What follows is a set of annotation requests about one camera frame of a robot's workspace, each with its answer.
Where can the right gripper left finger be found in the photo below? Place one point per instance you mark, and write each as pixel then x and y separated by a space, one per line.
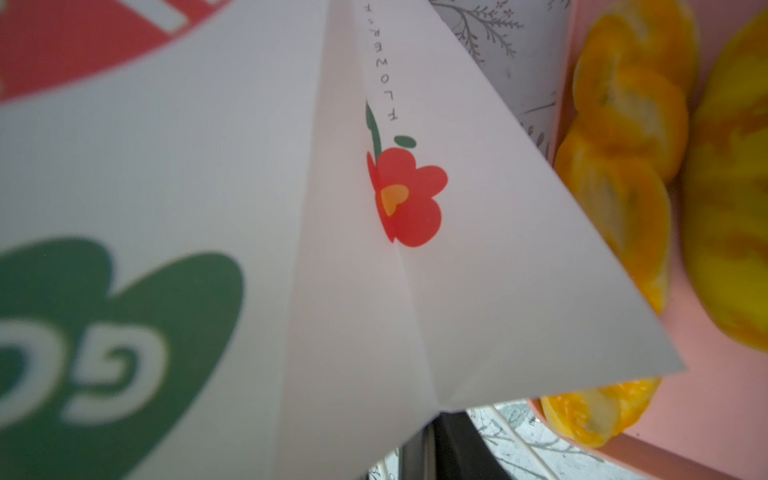
pixel 417 456

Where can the pink plastic tray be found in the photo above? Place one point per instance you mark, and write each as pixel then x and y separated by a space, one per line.
pixel 709 422

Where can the short twisted fake bread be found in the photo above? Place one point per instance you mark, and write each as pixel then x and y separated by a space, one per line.
pixel 724 190

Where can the white paper gift bag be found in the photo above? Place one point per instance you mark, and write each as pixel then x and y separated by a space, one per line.
pixel 275 239

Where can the long fake bread piece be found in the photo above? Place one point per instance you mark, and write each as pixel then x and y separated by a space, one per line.
pixel 630 87

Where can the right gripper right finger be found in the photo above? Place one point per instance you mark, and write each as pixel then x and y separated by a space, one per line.
pixel 461 453

